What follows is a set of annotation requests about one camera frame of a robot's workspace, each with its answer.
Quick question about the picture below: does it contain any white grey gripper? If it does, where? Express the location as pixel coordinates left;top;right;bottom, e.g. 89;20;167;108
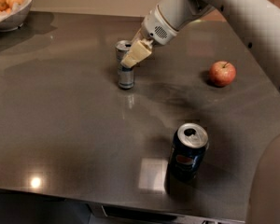
120;0;213;68

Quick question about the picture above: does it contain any silver blue Red Bull can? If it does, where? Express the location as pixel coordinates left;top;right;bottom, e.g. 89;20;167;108
115;40;134;90

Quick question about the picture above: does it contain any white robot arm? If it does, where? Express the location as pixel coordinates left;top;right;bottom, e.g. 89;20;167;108
121;0;280;93

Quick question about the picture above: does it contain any blue Pepsi can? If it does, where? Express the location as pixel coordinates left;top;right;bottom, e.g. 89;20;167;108
169;123;209;182

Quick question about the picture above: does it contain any red apple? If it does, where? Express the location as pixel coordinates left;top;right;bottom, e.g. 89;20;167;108
208;61;236;87

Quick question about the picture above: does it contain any white fruit bowl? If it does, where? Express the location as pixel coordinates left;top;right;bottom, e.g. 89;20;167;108
0;0;33;31

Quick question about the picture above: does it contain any orange fruit middle bowl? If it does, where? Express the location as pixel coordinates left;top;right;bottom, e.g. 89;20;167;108
7;0;24;8

